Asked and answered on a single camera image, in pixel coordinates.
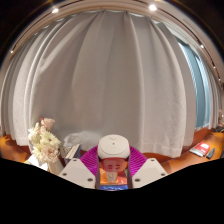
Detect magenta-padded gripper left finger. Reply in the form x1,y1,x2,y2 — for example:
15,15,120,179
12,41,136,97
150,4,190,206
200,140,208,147
58,145,101,190

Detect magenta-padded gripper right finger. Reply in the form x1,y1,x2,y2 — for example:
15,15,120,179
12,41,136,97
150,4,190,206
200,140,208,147
127,145,168,190

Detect white and red charger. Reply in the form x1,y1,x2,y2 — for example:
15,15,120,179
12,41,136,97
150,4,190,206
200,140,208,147
97,134,131,175

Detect white ceramic vase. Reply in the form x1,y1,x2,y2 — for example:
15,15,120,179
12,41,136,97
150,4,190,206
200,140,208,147
46,156,65,176

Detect orange book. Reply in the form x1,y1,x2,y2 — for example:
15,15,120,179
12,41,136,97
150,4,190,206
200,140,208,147
99,168,129,187

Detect blue flat book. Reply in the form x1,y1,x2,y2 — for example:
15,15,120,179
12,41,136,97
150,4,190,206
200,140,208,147
99,184,129,191

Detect red and white booklet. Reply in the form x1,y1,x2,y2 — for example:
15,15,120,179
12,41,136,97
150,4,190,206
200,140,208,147
188,141,212,158

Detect small dark case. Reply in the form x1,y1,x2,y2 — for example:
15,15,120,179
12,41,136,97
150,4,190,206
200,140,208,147
205,147,217,160

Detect white curtain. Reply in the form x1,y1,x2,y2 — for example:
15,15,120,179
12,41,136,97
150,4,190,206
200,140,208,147
0,9,214,160

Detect window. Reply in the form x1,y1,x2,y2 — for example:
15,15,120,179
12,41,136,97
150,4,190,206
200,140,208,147
178,37,212,130

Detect ceiling spot lights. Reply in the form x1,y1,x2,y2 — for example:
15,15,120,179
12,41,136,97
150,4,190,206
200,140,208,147
9,3,223,83

